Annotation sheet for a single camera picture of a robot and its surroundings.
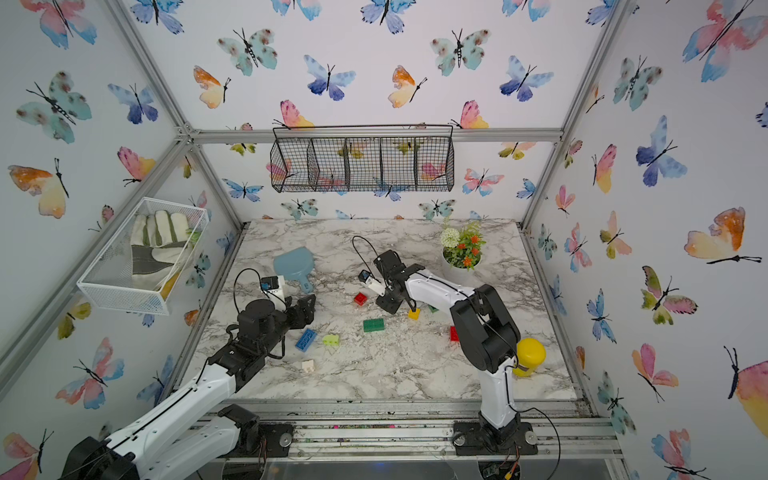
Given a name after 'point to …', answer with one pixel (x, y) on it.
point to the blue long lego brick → (306, 340)
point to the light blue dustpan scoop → (296, 264)
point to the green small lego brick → (433, 309)
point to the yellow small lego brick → (414, 315)
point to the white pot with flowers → (461, 253)
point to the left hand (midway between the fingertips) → (306, 295)
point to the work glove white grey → (160, 247)
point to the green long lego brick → (373, 324)
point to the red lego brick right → (453, 334)
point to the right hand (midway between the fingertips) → (390, 294)
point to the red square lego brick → (360, 299)
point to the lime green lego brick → (330, 340)
